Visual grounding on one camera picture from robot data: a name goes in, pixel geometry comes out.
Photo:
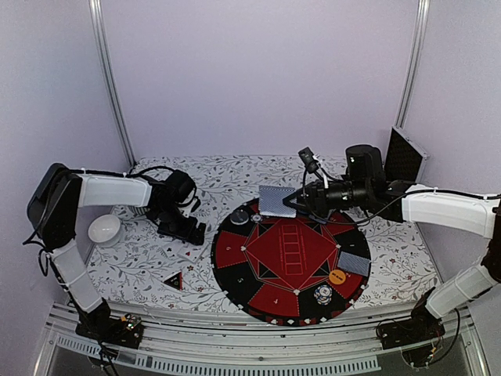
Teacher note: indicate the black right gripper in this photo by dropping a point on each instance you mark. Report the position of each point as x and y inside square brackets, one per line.
[318, 204]

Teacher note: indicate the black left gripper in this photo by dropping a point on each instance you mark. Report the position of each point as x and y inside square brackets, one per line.
[186, 233]

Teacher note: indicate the blue card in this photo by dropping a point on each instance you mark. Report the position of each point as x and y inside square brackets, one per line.
[354, 264]
[270, 201]

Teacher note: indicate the white blue chip row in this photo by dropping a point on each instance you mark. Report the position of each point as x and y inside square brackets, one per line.
[257, 218]

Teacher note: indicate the two of clubs card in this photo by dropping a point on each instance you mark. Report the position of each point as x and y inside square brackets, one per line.
[168, 253]

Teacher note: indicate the black dealer button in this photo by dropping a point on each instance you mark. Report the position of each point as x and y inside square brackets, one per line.
[239, 217]

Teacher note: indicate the orange big blind button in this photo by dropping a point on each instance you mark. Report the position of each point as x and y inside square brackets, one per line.
[337, 277]

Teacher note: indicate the white blue chip stack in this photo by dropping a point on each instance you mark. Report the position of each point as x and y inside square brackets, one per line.
[323, 294]

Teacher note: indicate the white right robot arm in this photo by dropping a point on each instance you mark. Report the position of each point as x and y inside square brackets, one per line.
[448, 217]

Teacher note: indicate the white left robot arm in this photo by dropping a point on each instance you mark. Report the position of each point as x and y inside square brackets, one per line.
[55, 205]

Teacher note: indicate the striped ceramic mug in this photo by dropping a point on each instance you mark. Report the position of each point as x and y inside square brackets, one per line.
[138, 211]

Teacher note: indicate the white round dish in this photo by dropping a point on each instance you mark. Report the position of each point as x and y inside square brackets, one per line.
[105, 231]

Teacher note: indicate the round red black poker mat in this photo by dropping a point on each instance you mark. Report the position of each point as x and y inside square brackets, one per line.
[270, 269]

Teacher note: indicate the triangular red black token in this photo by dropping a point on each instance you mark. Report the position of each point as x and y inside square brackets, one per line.
[174, 281]

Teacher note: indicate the aluminium poker chip case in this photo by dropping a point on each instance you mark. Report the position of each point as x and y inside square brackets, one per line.
[405, 159]

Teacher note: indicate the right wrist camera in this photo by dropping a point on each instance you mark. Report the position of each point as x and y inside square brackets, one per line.
[312, 165]

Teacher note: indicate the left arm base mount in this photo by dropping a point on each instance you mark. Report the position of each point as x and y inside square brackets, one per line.
[103, 328]

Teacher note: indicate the aluminium front rail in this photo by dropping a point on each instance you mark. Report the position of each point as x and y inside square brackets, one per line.
[184, 342]

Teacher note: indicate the right aluminium frame post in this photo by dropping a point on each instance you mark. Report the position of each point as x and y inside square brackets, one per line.
[419, 34]

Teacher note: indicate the aluminium frame post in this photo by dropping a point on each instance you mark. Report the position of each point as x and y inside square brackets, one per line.
[98, 26]
[419, 34]

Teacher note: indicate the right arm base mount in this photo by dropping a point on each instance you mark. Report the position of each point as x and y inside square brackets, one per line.
[422, 339]

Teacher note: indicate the left aluminium frame post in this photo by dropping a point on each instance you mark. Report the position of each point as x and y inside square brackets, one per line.
[98, 26]

